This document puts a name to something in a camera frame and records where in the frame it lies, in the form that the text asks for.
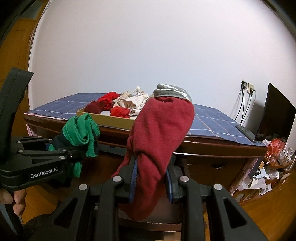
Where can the small red underwear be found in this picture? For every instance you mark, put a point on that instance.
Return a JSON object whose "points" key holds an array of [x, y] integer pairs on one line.
{"points": [[119, 112]]}

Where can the bright red underwear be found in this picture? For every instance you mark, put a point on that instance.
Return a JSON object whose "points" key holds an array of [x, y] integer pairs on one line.
{"points": [[107, 99]]}

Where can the black monitor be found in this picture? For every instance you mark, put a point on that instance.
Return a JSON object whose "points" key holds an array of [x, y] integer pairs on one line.
{"points": [[275, 111]]}

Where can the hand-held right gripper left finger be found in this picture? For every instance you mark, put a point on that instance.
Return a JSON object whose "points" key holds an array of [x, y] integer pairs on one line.
{"points": [[132, 183]]}

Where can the shallow wooden tray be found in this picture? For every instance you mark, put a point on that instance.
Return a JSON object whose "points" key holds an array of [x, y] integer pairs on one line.
{"points": [[104, 120]]}

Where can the cluttered low wooden shelf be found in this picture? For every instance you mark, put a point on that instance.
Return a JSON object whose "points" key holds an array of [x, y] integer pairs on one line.
{"points": [[277, 176]]}

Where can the blue plaid tablecloth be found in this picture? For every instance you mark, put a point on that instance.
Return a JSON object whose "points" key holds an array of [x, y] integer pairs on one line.
{"points": [[212, 122]]}

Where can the wooden door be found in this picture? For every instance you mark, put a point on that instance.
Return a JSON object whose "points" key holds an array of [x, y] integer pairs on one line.
{"points": [[20, 34]]}

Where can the wall outlet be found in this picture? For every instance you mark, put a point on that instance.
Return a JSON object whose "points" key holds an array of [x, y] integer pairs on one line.
{"points": [[244, 85], [251, 88]]}

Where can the green underwear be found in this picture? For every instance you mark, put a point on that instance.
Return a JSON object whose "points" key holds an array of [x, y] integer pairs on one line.
{"points": [[78, 132]]}

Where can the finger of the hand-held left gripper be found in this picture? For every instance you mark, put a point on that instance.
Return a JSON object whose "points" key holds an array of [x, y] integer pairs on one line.
{"points": [[46, 155], [34, 141]]}

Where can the cream white underwear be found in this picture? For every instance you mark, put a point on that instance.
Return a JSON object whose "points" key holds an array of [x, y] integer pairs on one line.
{"points": [[136, 104]]}

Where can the person's left hand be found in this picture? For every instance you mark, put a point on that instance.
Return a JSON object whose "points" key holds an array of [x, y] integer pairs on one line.
{"points": [[18, 201]]}

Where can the grey beige underwear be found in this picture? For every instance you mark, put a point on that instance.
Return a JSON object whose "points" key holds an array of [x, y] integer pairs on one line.
{"points": [[138, 91]]}

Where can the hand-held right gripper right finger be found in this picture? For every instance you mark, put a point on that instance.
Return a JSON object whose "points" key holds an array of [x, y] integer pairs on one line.
{"points": [[169, 185]]}

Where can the red plastic bag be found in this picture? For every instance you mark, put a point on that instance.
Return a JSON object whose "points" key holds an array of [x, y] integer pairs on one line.
{"points": [[277, 146]]}

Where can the dark maroon underwear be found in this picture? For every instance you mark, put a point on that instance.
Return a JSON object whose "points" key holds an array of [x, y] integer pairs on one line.
{"points": [[93, 107]]}

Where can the dark wooden dresser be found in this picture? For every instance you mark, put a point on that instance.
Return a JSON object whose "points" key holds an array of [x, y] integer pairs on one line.
{"points": [[208, 153]]}

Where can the maroon underwear silver waistband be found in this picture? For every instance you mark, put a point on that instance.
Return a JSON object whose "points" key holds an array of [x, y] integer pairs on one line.
{"points": [[159, 139]]}

